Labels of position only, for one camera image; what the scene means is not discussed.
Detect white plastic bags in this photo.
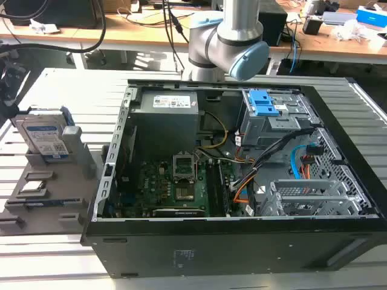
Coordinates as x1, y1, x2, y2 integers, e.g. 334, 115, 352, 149
330, 19, 379, 42

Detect black RAM slot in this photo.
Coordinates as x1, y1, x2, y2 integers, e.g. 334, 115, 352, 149
207, 161, 219, 217

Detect metal socket cover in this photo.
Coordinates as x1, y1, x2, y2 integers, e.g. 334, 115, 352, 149
172, 153, 197, 184

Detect black cable bundle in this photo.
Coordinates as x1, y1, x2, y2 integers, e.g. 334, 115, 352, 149
231, 128, 315, 191

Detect small black box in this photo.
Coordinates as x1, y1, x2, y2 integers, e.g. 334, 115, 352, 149
302, 16, 323, 35

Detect blue RAM stick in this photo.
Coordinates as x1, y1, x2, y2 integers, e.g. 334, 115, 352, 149
25, 199, 81, 209

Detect thin black cable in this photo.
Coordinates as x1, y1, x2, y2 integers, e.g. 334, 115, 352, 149
162, 0, 190, 73

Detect grey flat device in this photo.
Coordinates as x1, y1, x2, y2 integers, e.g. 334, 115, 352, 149
322, 11, 359, 27

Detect hard disk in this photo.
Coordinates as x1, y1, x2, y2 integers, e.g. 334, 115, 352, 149
10, 105, 76, 164

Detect black graphics card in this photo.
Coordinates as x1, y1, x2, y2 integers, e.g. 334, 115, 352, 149
152, 207, 206, 217

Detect grey power supply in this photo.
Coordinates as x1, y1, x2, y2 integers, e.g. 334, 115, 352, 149
129, 90, 200, 155

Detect black PC case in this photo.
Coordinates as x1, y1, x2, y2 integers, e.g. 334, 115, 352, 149
80, 77, 387, 279

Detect yellow wire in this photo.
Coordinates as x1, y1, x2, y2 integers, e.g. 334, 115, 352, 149
196, 111, 229, 149

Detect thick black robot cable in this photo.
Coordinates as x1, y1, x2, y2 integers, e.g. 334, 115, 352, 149
0, 0, 106, 55

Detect blue cardboard box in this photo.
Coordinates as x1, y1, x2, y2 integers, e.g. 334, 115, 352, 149
356, 5, 387, 30

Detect CPU socket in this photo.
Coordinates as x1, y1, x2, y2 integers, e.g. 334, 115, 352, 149
174, 184, 196, 202

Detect blue wire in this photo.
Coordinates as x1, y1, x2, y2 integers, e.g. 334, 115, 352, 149
290, 144, 309, 181

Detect black chair base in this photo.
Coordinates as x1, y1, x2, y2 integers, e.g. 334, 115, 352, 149
83, 48, 107, 66

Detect black speaker box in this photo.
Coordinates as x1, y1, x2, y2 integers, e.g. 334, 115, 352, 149
258, 2, 288, 48

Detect wooden desk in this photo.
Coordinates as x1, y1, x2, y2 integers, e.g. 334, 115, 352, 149
268, 4, 387, 75
0, 7, 194, 71

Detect green motherboard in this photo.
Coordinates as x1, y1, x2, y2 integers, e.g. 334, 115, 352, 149
116, 159, 239, 218

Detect RAM stick in slot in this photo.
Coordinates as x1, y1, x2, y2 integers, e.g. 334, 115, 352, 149
218, 163, 230, 216

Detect blue carrier in bay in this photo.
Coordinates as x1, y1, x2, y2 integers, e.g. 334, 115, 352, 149
248, 89, 281, 117

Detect grey parts rack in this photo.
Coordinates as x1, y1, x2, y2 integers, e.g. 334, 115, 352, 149
0, 105, 105, 236

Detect blue hanging cable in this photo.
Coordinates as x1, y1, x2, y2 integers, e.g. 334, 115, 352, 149
289, 37, 301, 74

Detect silver CPU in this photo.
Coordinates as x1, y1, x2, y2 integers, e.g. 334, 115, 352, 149
22, 182, 44, 193

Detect silver drive cage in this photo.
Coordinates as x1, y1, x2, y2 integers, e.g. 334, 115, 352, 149
258, 179, 372, 217

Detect white crumpled paper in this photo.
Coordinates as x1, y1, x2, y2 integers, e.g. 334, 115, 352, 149
29, 18, 61, 34

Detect large black box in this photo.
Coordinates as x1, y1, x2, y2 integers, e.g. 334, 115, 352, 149
5, 0, 105, 30

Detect thin orange wire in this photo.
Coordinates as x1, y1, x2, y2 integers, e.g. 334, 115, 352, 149
234, 178, 255, 205

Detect orange wire bundle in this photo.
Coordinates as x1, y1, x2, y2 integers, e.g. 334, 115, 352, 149
301, 155, 316, 179

